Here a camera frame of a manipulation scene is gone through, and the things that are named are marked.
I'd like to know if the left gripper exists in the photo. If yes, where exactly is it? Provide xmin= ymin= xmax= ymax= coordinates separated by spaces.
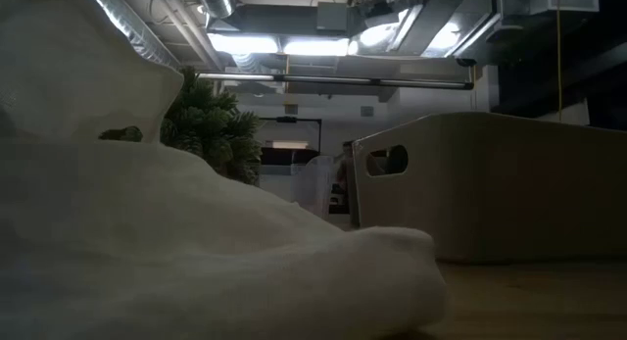
xmin=97 ymin=125 xmax=144 ymax=144

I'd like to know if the white plastic bag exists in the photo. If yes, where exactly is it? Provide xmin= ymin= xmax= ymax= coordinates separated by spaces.
xmin=0 ymin=0 xmax=448 ymax=340

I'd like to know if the artificial green plant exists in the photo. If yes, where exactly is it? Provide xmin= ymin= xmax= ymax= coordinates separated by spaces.
xmin=160 ymin=68 xmax=265 ymax=187

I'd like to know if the ceiling light panel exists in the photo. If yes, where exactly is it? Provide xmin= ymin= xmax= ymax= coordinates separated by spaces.
xmin=360 ymin=24 xmax=401 ymax=50
xmin=208 ymin=33 xmax=280 ymax=56
xmin=282 ymin=37 xmax=350 ymax=57

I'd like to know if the clear plastic bin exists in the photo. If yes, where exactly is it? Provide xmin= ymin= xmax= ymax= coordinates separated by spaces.
xmin=289 ymin=155 xmax=339 ymax=221

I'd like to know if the long horizontal metal pipe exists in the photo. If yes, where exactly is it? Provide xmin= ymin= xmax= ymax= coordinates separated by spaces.
xmin=195 ymin=73 xmax=475 ymax=91

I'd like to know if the smoky brown plastic bin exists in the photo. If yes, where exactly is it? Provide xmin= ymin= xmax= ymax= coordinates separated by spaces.
xmin=334 ymin=140 xmax=410 ymax=217

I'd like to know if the grey junction box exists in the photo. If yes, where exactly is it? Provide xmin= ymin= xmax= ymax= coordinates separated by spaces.
xmin=315 ymin=1 xmax=349 ymax=32

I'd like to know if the grey plastic bin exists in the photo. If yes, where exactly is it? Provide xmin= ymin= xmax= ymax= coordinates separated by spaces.
xmin=351 ymin=111 xmax=627 ymax=264

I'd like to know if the silver flexible duct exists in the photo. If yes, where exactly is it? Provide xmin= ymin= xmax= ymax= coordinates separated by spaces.
xmin=80 ymin=0 xmax=182 ymax=72

